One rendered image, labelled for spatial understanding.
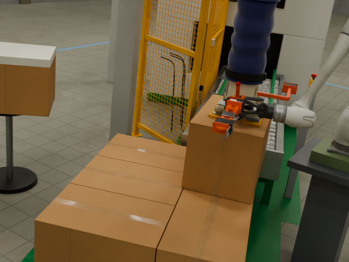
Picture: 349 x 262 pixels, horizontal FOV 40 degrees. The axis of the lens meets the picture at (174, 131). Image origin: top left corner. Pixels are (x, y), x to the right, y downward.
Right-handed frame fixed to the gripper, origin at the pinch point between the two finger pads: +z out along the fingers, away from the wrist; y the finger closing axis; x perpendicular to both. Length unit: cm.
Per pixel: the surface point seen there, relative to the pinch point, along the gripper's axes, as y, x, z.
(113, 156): 54, 19, 69
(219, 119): -2.3, -33.2, 4.5
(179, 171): 53, 17, 26
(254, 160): 26.4, -5.9, -15.4
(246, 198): 49, -6, -16
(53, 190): 109, 53, 124
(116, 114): 69, 129, 104
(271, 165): 56, 61, -29
